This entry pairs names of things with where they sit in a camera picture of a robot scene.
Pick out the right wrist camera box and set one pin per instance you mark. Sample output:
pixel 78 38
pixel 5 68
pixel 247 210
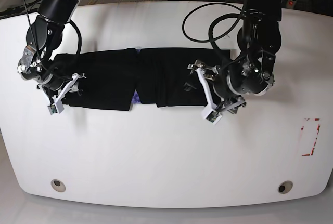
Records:
pixel 56 108

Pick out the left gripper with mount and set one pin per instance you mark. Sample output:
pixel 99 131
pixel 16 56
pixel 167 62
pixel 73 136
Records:
pixel 219 98

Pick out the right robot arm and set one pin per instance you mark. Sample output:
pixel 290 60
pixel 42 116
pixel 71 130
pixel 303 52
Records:
pixel 44 35

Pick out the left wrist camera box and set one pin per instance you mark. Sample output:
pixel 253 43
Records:
pixel 211 115

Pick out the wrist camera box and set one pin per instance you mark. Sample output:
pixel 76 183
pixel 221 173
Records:
pixel 56 108
pixel 211 115

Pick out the black T-shirt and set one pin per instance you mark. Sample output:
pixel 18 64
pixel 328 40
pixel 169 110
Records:
pixel 159 75

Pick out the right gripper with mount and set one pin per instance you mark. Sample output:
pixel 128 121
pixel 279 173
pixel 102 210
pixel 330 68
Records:
pixel 66 89

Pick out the red tape rectangle marking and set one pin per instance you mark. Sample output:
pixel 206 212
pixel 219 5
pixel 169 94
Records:
pixel 308 136

